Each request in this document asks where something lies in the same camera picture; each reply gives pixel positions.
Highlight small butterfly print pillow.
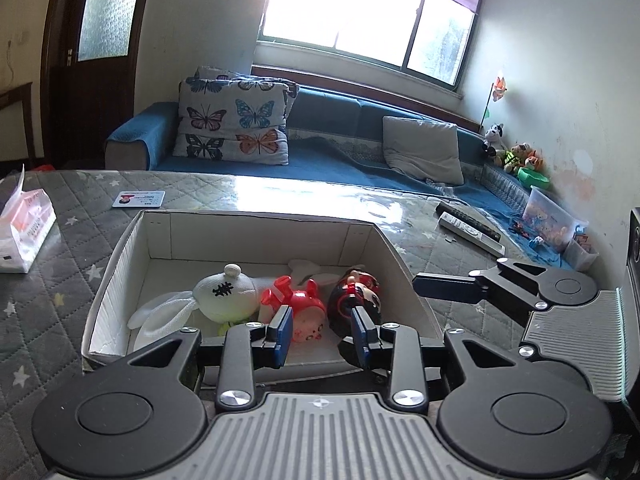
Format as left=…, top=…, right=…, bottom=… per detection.
left=194, top=64, right=301, bottom=112

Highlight colourful pinwheel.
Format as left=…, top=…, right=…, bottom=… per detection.
left=479, top=74, right=509, bottom=129

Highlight dark wooden door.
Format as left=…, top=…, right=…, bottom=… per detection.
left=39, top=0, right=157, bottom=169

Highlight small clear plastic container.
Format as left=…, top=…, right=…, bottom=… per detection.
left=564, top=234, right=599, bottom=271

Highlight clear plastic toy container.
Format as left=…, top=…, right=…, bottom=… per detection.
left=522, top=185, right=589, bottom=254

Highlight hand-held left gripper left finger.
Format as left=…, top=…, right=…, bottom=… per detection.
left=127, top=305, right=296, bottom=411

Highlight white identity card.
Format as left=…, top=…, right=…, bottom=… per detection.
left=110, top=190, right=166, bottom=210

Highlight large butterfly print pillow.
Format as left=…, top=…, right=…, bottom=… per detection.
left=172, top=75, right=291, bottom=167

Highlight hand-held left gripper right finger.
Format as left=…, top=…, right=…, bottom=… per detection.
left=345, top=306, right=522, bottom=409

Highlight grey quilted desktop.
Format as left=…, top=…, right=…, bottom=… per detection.
left=0, top=168, right=537, bottom=461

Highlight white tissue packet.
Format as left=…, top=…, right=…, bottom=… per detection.
left=0, top=163, right=57, bottom=275

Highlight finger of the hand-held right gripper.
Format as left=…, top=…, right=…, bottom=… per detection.
left=412, top=257, right=547, bottom=314

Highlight brown plush toy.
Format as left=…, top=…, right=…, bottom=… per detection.
left=495, top=142, right=532, bottom=174

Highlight black remote control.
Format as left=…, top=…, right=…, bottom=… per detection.
left=434, top=201, right=501, bottom=242

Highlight dark-haired red-hat doll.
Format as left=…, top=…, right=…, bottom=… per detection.
left=327, top=265, right=384, bottom=350

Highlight grey pillow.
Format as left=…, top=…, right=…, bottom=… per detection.
left=382, top=115, right=465, bottom=185

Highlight white remote control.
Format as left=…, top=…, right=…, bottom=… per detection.
left=438, top=211, right=507, bottom=256

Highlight small toys on sofa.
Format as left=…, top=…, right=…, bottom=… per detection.
left=509, top=214, right=547, bottom=249

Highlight cardboard box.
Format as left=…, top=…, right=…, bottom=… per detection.
left=81, top=209, right=444, bottom=374

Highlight black and white cow plush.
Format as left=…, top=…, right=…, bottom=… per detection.
left=482, top=123, right=506, bottom=157

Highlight green bowl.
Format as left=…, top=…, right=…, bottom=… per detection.
left=517, top=167, right=551, bottom=191

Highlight red clothed big-face doll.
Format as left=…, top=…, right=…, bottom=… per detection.
left=258, top=274, right=329, bottom=344

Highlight white plush rabbit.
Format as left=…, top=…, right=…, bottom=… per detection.
left=127, top=259, right=342, bottom=352

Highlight window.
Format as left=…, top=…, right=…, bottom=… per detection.
left=257, top=0, right=484, bottom=94

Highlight blue sofa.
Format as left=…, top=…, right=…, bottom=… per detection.
left=103, top=84, right=601, bottom=272

